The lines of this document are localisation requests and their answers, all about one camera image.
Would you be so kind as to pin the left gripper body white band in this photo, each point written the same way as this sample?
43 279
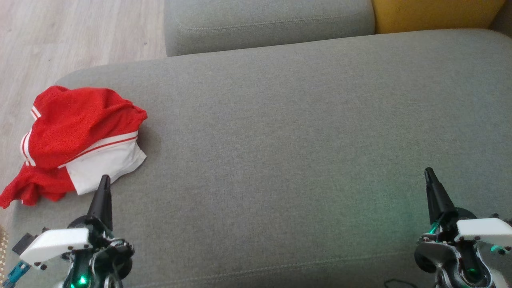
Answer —
56 244

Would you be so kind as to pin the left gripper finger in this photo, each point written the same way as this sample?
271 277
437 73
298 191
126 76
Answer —
102 204

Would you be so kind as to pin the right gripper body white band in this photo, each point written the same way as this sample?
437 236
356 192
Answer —
484 230

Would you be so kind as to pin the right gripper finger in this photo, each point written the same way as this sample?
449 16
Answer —
438 200

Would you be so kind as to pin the red Bulls basketball jersey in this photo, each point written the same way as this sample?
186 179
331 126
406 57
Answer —
80 124

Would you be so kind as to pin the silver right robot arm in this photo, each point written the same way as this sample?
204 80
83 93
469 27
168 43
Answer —
460 268

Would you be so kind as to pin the grey sofa seat cushion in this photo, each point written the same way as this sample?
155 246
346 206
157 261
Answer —
280 160

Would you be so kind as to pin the yellow cushion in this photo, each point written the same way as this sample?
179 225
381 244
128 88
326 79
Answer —
436 14

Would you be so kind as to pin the grey sofa back cushion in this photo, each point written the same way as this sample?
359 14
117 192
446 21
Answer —
264 24

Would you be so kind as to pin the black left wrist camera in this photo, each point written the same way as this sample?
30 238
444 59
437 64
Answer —
23 244

